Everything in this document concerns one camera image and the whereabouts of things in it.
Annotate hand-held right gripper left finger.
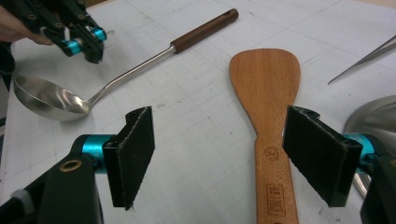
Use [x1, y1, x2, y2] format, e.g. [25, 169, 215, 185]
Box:
[81, 105, 156, 211]

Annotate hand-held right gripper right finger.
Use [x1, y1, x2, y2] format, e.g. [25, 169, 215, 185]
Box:
[282, 105, 376, 208]

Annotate steel ladle with brown handle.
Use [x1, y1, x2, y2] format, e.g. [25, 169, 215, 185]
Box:
[12, 7, 240, 122]

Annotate wooden rice spatula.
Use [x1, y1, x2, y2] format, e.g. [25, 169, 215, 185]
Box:
[229, 48, 302, 224]

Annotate white grid mat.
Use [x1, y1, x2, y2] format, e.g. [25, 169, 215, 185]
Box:
[0, 0, 396, 224]

